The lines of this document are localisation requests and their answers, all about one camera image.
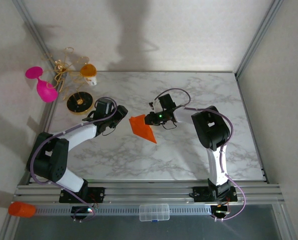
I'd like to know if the orange cloth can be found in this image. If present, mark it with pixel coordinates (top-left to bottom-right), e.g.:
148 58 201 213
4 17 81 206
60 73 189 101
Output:
128 114 157 145

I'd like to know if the pink wine glass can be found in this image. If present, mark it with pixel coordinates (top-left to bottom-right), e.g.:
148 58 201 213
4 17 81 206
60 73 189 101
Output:
25 66 59 103

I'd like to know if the clear plastic organizer box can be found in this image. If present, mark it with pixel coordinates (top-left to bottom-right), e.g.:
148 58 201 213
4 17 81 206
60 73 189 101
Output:
139 203 170 222

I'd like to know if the black controller board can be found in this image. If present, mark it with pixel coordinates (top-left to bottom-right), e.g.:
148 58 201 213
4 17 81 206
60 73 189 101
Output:
71 203 99 218
211 203 231 218

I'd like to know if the orange plastic cup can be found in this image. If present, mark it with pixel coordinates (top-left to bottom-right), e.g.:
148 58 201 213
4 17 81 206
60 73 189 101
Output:
8 201 37 218

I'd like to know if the gold wire glass rack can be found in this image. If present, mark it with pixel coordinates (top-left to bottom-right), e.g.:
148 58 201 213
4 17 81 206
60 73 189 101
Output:
40 46 95 115

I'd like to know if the aluminium side rail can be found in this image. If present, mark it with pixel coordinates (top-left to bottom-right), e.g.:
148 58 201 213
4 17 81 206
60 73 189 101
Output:
235 74 269 183
26 72 61 185

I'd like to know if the aluminium front frame rail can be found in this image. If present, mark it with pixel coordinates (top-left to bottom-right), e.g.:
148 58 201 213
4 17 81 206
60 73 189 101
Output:
12 183 285 204

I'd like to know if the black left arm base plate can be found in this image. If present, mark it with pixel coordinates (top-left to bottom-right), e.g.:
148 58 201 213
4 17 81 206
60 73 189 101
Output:
59 186 106 204

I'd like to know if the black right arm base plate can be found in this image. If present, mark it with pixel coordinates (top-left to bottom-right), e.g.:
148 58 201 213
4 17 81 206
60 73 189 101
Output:
189 186 238 203

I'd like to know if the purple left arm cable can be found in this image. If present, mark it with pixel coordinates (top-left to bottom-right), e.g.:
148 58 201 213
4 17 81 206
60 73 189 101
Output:
29 97 118 223

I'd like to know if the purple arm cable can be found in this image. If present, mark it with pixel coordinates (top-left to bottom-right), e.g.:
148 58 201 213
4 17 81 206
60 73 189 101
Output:
153 87 246 222
29 97 118 223

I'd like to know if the perforated metal cable duct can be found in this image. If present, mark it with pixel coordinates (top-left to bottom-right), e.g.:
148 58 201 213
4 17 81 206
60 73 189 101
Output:
35 204 214 216

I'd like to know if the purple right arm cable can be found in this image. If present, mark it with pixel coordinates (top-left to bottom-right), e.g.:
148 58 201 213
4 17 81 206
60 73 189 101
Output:
153 87 246 222

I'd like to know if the aluminium frame post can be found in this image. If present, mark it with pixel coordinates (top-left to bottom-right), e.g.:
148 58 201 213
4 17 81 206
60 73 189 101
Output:
234 0 285 80
12 0 56 75

